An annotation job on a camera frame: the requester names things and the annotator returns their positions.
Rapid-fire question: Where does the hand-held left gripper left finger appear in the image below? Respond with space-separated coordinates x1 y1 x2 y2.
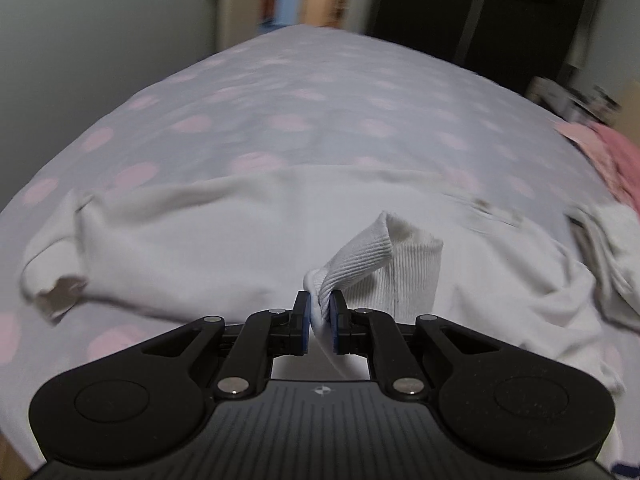
129 290 313 402

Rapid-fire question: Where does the grey bedsheet with pink dots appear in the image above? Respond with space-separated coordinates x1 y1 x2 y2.
0 25 640 471

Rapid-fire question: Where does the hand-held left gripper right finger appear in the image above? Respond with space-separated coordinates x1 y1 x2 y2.
328 290 501 403

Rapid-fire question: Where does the dark wardrobe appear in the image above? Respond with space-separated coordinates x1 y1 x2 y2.
365 0 616 98

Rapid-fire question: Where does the white door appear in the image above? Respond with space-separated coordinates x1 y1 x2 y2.
0 0 236 211

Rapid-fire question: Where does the white long-sleeved garment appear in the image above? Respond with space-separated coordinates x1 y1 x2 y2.
20 166 640 401

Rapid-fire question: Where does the pink cloth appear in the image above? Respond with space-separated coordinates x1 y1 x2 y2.
554 121 640 206

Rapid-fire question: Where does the clutter of small boxes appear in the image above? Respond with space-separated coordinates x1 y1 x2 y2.
525 76 623 126

